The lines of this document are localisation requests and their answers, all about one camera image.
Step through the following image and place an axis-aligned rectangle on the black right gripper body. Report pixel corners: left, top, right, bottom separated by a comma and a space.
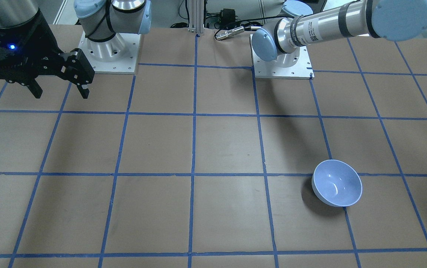
0, 8, 60, 83

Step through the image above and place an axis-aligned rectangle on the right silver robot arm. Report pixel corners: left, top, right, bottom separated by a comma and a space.
0, 0, 152, 99

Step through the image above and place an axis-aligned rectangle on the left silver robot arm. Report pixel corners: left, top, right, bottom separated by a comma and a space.
251, 0, 427, 62

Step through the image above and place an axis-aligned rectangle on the blue ceramic bowl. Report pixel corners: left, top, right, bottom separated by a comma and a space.
312, 159, 363, 207

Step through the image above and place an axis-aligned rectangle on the silver metal connector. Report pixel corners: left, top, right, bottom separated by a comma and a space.
214, 26, 245, 41

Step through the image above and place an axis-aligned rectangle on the black power adapter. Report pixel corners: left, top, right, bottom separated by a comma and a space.
219, 8, 236, 26

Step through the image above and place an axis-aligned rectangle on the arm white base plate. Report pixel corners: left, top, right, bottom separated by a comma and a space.
251, 47, 315, 80
79, 32, 143, 75

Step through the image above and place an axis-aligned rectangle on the aluminium frame post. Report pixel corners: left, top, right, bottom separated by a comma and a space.
185, 0, 206, 37

